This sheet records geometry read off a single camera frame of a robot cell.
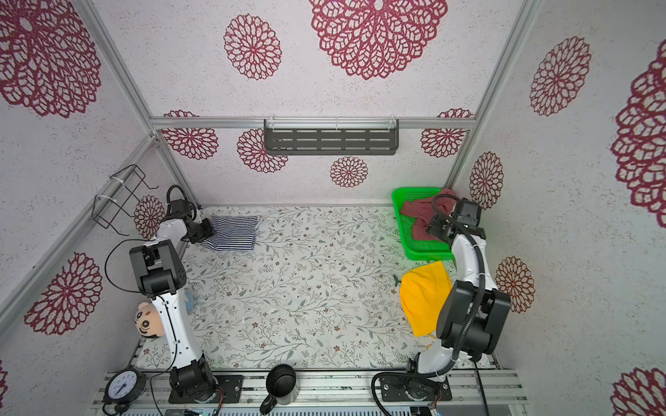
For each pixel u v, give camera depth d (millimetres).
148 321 779
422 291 906
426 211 1156
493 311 442
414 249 1052
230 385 749
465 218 673
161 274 637
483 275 479
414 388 688
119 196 781
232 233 1072
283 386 740
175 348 636
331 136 939
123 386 718
